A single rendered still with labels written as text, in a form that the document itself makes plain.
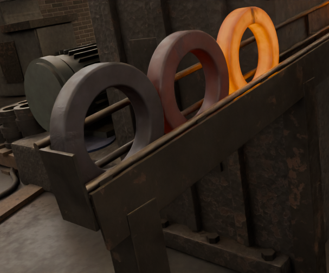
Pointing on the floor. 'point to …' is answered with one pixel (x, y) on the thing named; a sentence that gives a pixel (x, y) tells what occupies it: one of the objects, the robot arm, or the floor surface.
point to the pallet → (7, 134)
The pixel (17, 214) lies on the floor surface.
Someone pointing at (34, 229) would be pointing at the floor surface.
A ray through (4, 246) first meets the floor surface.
